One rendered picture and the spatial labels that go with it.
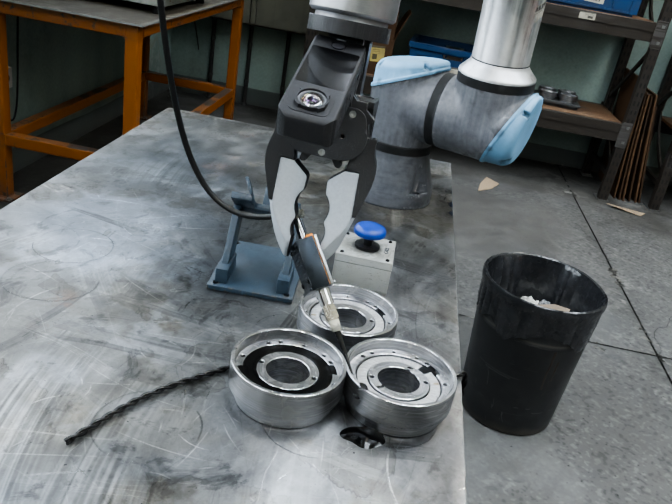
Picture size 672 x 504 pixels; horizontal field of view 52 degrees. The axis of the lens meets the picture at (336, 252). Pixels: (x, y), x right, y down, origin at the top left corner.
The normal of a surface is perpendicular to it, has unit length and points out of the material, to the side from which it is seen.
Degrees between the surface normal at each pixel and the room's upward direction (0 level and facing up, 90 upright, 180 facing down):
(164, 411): 0
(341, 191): 82
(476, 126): 94
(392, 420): 90
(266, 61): 90
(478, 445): 0
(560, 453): 0
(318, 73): 23
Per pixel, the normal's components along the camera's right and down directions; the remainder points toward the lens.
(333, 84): 0.12, -0.65
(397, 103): -0.49, 0.30
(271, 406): -0.20, 0.40
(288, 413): 0.09, 0.44
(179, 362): 0.16, -0.89
